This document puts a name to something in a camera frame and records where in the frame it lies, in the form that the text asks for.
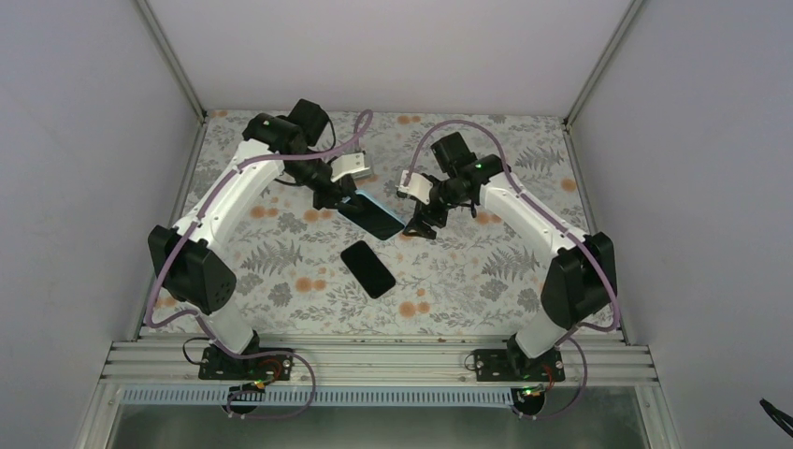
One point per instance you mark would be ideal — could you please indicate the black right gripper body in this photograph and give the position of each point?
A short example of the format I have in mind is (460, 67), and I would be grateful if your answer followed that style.
(440, 217)

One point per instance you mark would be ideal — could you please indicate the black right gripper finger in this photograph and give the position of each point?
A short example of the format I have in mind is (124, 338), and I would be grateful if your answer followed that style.
(413, 230)
(427, 232)

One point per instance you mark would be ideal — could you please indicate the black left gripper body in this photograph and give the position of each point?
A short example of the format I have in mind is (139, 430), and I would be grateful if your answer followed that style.
(322, 198)

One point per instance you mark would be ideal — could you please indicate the phone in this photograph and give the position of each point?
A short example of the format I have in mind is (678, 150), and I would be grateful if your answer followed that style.
(377, 220)

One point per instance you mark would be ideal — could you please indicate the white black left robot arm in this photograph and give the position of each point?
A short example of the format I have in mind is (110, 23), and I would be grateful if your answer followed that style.
(192, 278)

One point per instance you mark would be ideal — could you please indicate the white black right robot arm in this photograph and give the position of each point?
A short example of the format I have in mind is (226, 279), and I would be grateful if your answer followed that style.
(581, 276)

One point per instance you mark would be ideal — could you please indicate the black smartphone on table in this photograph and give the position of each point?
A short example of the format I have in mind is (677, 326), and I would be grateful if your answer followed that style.
(367, 268)

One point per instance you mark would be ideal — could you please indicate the floral patterned table mat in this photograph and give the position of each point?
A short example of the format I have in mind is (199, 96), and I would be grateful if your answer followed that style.
(477, 277)

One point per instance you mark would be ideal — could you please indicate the black object at right edge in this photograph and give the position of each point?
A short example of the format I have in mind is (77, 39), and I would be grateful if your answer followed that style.
(778, 417)

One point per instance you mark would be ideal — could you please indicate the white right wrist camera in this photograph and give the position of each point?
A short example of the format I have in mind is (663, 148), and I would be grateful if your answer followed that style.
(416, 186)

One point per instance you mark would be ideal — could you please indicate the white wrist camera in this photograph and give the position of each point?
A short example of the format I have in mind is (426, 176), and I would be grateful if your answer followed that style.
(357, 165)
(416, 186)

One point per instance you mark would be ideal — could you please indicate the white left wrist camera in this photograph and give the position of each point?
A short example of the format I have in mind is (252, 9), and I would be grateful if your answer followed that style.
(357, 165)

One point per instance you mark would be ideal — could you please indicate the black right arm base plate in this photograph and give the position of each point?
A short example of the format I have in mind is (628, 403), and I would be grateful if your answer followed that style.
(497, 365)

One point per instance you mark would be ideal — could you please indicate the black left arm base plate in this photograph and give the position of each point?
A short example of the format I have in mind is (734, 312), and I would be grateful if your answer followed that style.
(217, 365)

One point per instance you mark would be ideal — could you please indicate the white slotted cable duct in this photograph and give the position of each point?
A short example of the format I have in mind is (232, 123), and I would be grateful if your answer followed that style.
(329, 396)

